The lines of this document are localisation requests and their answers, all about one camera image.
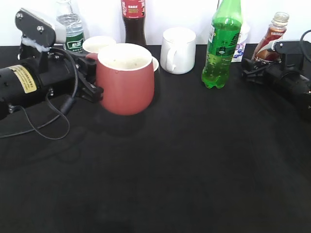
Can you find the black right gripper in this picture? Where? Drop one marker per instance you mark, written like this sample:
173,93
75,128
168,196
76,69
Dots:
287,81

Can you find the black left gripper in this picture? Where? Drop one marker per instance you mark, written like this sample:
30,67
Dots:
36,73

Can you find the maroon ceramic mug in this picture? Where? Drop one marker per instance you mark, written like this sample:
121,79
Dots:
126,73

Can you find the brown nescafe coffee bottle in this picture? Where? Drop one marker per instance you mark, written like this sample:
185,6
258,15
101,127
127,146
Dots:
263,52

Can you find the grey ceramic mug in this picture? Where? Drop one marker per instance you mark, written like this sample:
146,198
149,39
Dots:
95,43

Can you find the green sprite bottle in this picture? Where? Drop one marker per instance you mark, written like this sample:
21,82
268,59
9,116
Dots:
222,40

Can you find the black ceramic mug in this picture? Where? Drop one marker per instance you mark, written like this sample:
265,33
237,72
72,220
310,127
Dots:
155,64

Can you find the white ceramic mug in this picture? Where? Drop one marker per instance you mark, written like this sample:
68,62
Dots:
178,50

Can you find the white blueberry milk carton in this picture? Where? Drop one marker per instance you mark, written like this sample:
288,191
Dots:
240,47

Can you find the clear water bottle green label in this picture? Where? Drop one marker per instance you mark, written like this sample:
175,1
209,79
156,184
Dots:
74,29

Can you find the cola bottle red label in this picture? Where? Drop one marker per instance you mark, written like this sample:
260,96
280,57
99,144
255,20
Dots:
133,14

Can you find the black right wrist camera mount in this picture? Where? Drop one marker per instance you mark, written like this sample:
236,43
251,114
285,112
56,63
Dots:
292,56

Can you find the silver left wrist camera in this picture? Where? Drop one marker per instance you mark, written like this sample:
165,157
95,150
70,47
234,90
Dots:
39,31

